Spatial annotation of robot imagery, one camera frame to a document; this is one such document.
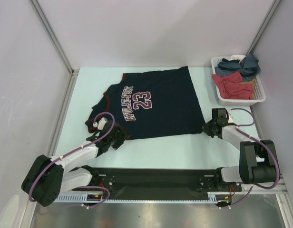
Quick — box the aluminium frame post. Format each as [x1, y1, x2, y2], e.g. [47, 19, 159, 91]
[27, 0, 80, 76]
[246, 0, 283, 55]

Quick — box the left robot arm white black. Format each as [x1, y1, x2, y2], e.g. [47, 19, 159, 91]
[21, 121, 130, 207]

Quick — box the white slotted cable duct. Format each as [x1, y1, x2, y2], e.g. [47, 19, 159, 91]
[54, 193, 227, 204]

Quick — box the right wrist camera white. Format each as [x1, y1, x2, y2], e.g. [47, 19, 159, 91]
[227, 110, 234, 124]

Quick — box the red tank top in basket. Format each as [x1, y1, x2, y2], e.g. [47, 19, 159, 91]
[212, 72, 254, 100]

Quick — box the white plastic laundry basket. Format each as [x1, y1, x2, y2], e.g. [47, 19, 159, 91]
[211, 57, 266, 106]

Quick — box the white cloth in basket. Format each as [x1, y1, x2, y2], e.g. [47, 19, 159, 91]
[229, 54, 246, 62]

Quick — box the left aluminium frame post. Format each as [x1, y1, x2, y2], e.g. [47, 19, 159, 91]
[27, 0, 80, 76]

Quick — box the right aluminium frame post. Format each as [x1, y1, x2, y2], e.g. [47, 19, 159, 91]
[246, 0, 283, 55]

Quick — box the blue-grey tank top in basket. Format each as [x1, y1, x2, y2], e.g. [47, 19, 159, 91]
[215, 54, 261, 82]

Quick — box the navy jersey tank top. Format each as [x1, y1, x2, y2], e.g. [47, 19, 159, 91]
[85, 66, 205, 140]

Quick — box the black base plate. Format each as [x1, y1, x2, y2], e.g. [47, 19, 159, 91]
[71, 166, 242, 201]

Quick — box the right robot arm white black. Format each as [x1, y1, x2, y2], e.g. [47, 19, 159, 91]
[203, 108, 281, 190]

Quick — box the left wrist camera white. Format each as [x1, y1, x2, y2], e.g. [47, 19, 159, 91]
[93, 117, 108, 130]

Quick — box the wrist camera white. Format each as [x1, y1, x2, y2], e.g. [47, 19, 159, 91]
[227, 110, 234, 124]
[93, 117, 108, 130]

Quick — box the aluminium rail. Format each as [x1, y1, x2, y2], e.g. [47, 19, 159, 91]
[241, 174, 288, 194]

